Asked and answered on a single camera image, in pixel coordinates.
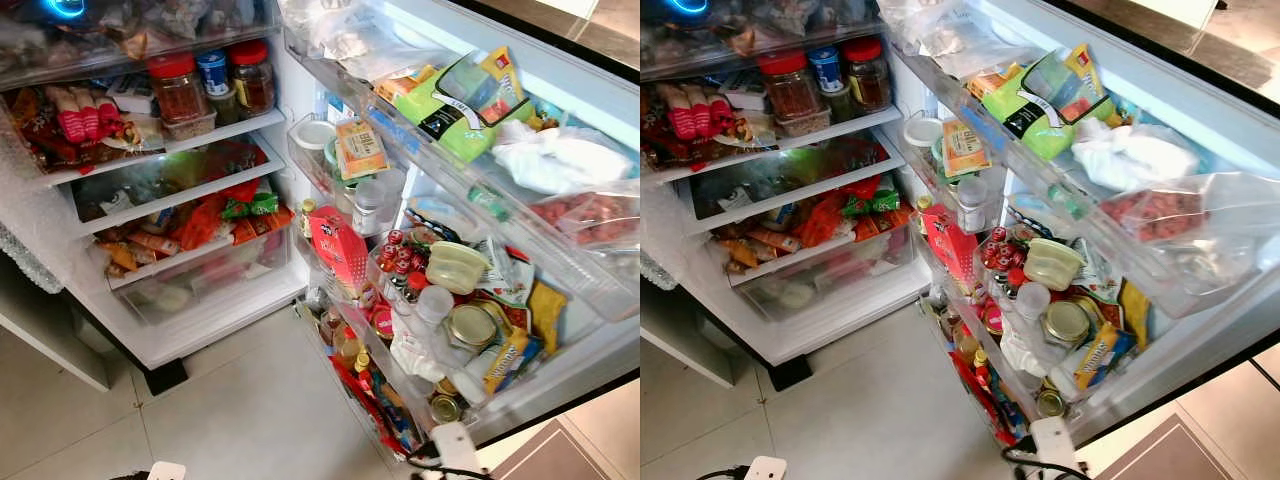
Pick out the large red lid jar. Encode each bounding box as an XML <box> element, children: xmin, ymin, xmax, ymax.
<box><xmin>147</xmin><ymin>52</ymin><xmax>211</xmax><ymax>126</ymax></box>
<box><xmin>757</xmin><ymin>50</ymin><xmax>816</xmax><ymax>123</ymax></box>

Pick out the orange snack bag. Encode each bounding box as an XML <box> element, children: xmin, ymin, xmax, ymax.
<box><xmin>790</xmin><ymin>190</ymin><xmax>871</xmax><ymax>251</ymax></box>
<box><xmin>175</xmin><ymin>195</ymin><xmax>236</xmax><ymax>251</ymax></box>

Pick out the bagged pink meat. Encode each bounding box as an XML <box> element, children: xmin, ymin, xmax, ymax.
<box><xmin>1100</xmin><ymin>185</ymin><xmax>1216</xmax><ymax>243</ymax></box>
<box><xmin>530</xmin><ymin>190</ymin><xmax>641</xmax><ymax>246</ymax></box>

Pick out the orange printed packet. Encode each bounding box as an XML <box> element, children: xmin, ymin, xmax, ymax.
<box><xmin>940</xmin><ymin>118</ymin><xmax>993</xmax><ymax>179</ymax></box>
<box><xmin>333</xmin><ymin>120</ymin><xmax>391</xmax><ymax>181</ymax></box>

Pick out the white open fridge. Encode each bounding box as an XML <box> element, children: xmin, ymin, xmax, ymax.
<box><xmin>640</xmin><ymin>0</ymin><xmax>1280</xmax><ymax>446</ymax></box>
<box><xmin>0</xmin><ymin>0</ymin><xmax>641</xmax><ymax>451</ymax></box>

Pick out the pink sausage pack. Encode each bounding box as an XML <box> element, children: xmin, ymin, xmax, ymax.
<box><xmin>45</xmin><ymin>85</ymin><xmax>126</xmax><ymax>146</ymax></box>
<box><xmin>660</xmin><ymin>83</ymin><xmax>741</xmax><ymax>141</ymax></box>

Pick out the red carton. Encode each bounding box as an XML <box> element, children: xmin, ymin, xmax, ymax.
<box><xmin>920</xmin><ymin>203</ymin><xmax>976</xmax><ymax>291</ymax></box>
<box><xmin>308</xmin><ymin>205</ymin><xmax>369</xmax><ymax>301</ymax></box>

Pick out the clear lidded food box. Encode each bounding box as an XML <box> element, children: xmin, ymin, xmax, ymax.
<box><xmin>772</xmin><ymin>106</ymin><xmax>831</xmax><ymax>138</ymax></box>
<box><xmin>160</xmin><ymin>110</ymin><xmax>217</xmax><ymax>140</ymax></box>

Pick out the small clear plastic bottle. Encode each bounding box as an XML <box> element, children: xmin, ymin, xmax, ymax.
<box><xmin>957</xmin><ymin>175</ymin><xmax>991</xmax><ymax>233</ymax></box>
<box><xmin>352</xmin><ymin>178</ymin><xmax>386</xmax><ymax>236</ymax></box>

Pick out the gold lid glass jar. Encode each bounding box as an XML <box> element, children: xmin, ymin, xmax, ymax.
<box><xmin>443</xmin><ymin>303</ymin><xmax>499</xmax><ymax>351</ymax></box>
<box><xmin>1040</xmin><ymin>300</ymin><xmax>1093</xmax><ymax>348</ymax></box>

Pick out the small green packet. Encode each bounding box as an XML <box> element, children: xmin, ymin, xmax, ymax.
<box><xmin>220</xmin><ymin>190</ymin><xmax>281</xmax><ymax>221</ymax></box>
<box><xmin>840</xmin><ymin>188</ymin><xmax>896</xmax><ymax>216</ymax></box>

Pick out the cream plastic container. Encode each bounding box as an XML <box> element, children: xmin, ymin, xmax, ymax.
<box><xmin>425</xmin><ymin>240</ymin><xmax>493</xmax><ymax>296</ymax></box>
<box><xmin>1022</xmin><ymin>237</ymin><xmax>1086</xmax><ymax>291</ymax></box>

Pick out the clear crisper drawer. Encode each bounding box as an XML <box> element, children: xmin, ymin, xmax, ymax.
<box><xmin>105</xmin><ymin>230</ymin><xmax>291</xmax><ymax>326</ymax></box>
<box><xmin>730</xmin><ymin>230</ymin><xmax>916</xmax><ymax>321</ymax></box>

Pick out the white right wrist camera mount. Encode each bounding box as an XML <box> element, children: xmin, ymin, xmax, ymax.
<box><xmin>430</xmin><ymin>420</ymin><xmax>483</xmax><ymax>479</ymax></box>
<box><xmin>1030</xmin><ymin>416</ymin><xmax>1081</xmax><ymax>476</ymax></box>

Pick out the blue drink can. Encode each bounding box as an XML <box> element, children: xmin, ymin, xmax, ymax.
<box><xmin>196</xmin><ymin>50</ymin><xmax>233</xmax><ymax>99</ymax></box>
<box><xmin>807</xmin><ymin>45</ymin><xmax>846</xmax><ymax>96</ymax></box>

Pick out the black fridge foot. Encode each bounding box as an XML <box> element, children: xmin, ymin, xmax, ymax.
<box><xmin>145</xmin><ymin>358</ymin><xmax>189</xmax><ymax>396</ymax></box>
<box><xmin>768</xmin><ymin>355</ymin><xmax>813</xmax><ymax>391</ymax></box>

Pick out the white low cabinet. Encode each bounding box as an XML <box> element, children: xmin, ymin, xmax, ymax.
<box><xmin>0</xmin><ymin>250</ymin><xmax>111</xmax><ymax>391</ymax></box>
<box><xmin>640</xmin><ymin>280</ymin><xmax>741</xmax><ymax>389</ymax></box>

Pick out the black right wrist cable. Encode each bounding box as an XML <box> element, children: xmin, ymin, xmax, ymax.
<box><xmin>1000</xmin><ymin>435</ymin><xmax>1091</xmax><ymax>480</ymax></box>
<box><xmin>405</xmin><ymin>445</ymin><xmax>481</xmax><ymax>480</ymax></box>

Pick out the yellow blue snack packet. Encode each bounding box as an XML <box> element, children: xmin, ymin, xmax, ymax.
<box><xmin>1072</xmin><ymin>322</ymin><xmax>1121</xmax><ymax>391</ymax></box>
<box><xmin>483</xmin><ymin>325</ymin><xmax>531</xmax><ymax>393</ymax></box>

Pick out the brown wooden panel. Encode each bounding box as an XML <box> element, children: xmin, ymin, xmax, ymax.
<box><xmin>1085</xmin><ymin>345</ymin><xmax>1280</xmax><ymax>480</ymax></box>
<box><xmin>490</xmin><ymin>380</ymin><xmax>641</xmax><ymax>480</ymax></box>

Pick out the clear plastic bag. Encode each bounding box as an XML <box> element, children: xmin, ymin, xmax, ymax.
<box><xmin>880</xmin><ymin>0</ymin><xmax>1041</xmax><ymax>76</ymax></box>
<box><xmin>285</xmin><ymin>0</ymin><xmax>441</xmax><ymax>81</ymax></box>

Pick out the dark red lid jar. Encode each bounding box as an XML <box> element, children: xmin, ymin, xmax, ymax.
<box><xmin>228</xmin><ymin>40</ymin><xmax>276</xmax><ymax>116</ymax></box>
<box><xmin>840</xmin><ymin>37</ymin><xmax>891</xmax><ymax>111</ymax></box>

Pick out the red capped small bottles pack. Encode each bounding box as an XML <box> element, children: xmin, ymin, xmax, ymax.
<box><xmin>375</xmin><ymin>228</ymin><xmax>426</xmax><ymax>276</ymax></box>
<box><xmin>980</xmin><ymin>225</ymin><xmax>1031</xmax><ymax>273</ymax></box>

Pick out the clear white cap bottle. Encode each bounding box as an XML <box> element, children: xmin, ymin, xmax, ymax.
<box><xmin>412</xmin><ymin>285</ymin><xmax>456</xmax><ymax>331</ymax></box>
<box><xmin>1010</xmin><ymin>282</ymin><xmax>1051</xmax><ymax>326</ymax></box>

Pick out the white plastic bag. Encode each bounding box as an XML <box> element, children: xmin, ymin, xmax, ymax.
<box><xmin>1072</xmin><ymin>118</ymin><xmax>1201</xmax><ymax>191</ymax></box>
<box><xmin>490</xmin><ymin>120</ymin><xmax>636</xmax><ymax>196</ymax></box>

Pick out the green snack bag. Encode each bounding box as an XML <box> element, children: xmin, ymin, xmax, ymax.
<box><xmin>980</xmin><ymin>45</ymin><xmax>1126</xmax><ymax>161</ymax></box>
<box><xmin>385</xmin><ymin>48</ymin><xmax>531</xmax><ymax>166</ymax></box>

